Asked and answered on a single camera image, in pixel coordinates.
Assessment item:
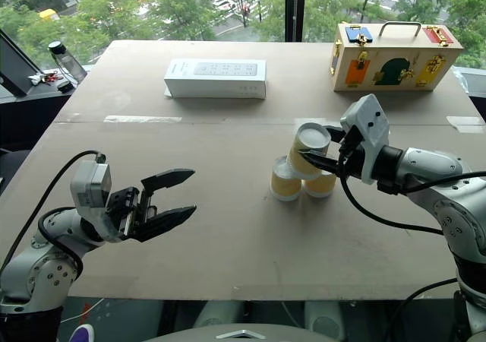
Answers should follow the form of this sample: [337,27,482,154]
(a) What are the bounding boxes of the black window frame post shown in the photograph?
[284,0,305,43]

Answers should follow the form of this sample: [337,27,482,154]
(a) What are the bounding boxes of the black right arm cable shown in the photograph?
[337,127,486,237]

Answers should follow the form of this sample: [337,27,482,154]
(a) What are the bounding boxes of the wooden lock box with handle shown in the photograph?
[329,21,465,93]

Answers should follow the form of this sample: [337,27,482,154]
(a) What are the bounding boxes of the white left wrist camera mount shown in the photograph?
[69,160,117,243]

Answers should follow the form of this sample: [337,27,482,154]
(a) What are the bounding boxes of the clear tape strip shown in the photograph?
[447,116,486,132]

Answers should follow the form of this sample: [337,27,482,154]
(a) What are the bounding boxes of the white cardboard product box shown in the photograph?
[163,58,268,100]

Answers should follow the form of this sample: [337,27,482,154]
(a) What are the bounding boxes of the bunch of keys red tag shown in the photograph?
[27,71,65,87]

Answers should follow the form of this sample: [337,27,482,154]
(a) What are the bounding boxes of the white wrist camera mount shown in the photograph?
[339,93,392,185]
[69,160,117,243]

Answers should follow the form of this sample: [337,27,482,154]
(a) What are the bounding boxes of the clear water bottle black lid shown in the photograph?
[47,40,89,89]

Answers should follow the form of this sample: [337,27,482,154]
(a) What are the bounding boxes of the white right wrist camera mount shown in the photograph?
[339,93,392,185]

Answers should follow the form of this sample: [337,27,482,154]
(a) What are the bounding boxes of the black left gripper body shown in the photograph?
[107,185,159,242]

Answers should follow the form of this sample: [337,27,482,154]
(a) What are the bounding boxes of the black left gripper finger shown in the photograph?
[140,169,197,206]
[128,204,197,243]

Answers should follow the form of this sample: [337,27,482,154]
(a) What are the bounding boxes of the yellow paper cup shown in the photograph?
[286,122,333,180]
[303,169,338,200]
[270,156,303,203]

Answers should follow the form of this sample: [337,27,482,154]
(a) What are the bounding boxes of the thin white cable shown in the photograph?
[59,297,106,325]

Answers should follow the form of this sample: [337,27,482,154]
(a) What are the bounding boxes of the dark tilted monitor panel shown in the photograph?
[0,28,41,97]

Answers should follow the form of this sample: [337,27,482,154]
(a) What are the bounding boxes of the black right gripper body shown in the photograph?
[336,124,368,178]

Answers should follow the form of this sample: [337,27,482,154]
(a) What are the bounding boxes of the dark rounded shape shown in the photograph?
[303,300,347,340]

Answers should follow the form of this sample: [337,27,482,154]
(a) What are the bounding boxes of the grey robot torso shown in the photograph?
[143,321,343,342]

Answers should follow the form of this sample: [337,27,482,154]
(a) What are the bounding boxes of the purple round object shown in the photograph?
[69,323,95,342]

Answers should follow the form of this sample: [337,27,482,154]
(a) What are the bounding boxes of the black cable under table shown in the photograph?
[382,277,459,342]

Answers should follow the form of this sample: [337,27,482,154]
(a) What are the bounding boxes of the black side desk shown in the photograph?
[0,63,95,157]

